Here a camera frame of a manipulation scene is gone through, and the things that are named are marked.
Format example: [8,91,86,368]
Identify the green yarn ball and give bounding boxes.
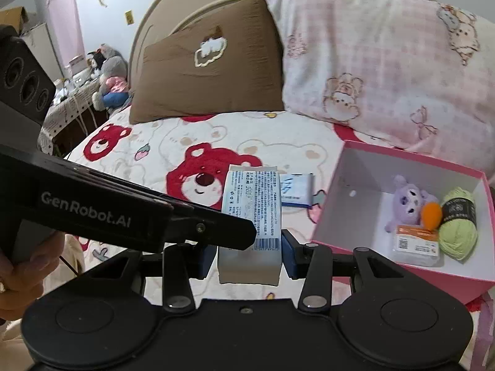
[438,186,479,264]

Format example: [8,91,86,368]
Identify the orange carrot toy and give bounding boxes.
[420,202,443,232]

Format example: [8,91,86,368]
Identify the clear plastic box orange label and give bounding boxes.
[390,225,442,267]

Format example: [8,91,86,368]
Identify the black plush toy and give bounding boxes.
[87,43,113,80]

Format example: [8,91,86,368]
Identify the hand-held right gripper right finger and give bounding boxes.
[280,229,422,312]

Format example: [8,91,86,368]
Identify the pink cardboard box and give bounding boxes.
[310,140,495,306]

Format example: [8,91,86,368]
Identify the beige headboard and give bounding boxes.
[127,0,437,86]

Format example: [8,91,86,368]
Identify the white cabinet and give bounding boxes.
[17,21,63,83]

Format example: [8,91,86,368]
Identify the grey plush toy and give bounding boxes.
[93,55,131,115]

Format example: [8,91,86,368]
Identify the blue and white packet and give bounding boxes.
[279,173,316,208]

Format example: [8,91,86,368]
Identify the pink checkered pillow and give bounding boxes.
[265,0,495,181]

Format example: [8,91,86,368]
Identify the person's left hand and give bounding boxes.
[0,230,86,322]

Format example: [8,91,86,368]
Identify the purple plush toy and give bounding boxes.
[384,175,440,233]

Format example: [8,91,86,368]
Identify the pink curtain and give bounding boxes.
[44,0,88,79]

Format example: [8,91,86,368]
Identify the table with printed cloth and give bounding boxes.
[38,77,106,157]

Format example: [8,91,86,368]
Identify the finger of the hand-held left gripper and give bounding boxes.
[162,201,258,252]

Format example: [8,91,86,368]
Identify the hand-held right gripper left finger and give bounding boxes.
[76,241,217,312]

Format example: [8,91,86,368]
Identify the brown pillow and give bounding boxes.
[128,0,287,125]

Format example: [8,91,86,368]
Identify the white tissue pack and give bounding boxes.
[217,164,286,287]

